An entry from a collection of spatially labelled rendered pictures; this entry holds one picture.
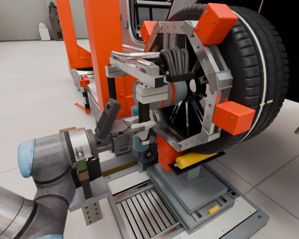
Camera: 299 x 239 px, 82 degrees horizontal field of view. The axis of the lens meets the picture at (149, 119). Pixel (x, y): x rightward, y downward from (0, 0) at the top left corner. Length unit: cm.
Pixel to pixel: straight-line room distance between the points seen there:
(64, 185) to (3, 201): 16
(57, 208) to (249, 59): 66
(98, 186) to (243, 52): 78
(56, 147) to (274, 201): 148
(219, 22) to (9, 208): 65
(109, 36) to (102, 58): 13
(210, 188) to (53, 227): 93
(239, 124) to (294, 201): 121
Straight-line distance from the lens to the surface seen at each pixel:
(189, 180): 119
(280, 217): 156
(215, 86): 58
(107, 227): 130
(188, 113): 87
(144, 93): 50
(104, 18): 109
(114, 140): 51
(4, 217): 45
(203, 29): 61
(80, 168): 72
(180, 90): 74
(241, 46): 63
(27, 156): 50
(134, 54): 72
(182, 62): 55
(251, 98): 63
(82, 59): 304
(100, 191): 87
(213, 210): 117
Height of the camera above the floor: 110
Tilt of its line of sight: 28 degrees down
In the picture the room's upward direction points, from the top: straight up
